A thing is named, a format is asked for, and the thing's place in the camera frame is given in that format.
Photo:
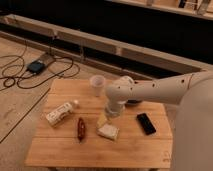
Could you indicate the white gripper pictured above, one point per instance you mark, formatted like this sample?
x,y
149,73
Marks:
x,y
112,109

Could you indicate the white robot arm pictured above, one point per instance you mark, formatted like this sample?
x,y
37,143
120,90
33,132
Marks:
x,y
192,148

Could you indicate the white sponge block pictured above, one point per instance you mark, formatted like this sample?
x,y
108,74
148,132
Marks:
x,y
108,131

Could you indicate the wooden table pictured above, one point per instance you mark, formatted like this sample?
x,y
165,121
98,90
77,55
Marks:
x,y
60,147

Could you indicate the dark bowl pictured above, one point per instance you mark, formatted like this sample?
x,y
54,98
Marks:
x,y
133,102

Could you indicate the black smartphone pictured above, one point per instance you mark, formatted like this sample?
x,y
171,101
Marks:
x,y
146,123

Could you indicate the white plastic bottle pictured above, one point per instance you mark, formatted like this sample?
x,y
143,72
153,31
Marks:
x,y
60,112

